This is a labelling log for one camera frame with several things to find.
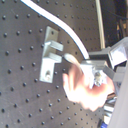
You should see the blurred human hand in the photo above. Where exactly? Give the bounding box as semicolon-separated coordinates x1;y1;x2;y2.
63;65;115;111

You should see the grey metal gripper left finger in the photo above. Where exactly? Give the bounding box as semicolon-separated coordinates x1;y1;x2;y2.
80;47;114;88

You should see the grey metal cable clip bracket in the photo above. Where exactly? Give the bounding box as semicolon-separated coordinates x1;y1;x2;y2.
39;26;63;83

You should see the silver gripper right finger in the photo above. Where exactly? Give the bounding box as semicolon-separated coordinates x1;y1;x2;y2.
107;37;128;80

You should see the white cable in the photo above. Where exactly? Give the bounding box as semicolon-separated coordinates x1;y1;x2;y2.
20;0;90;68

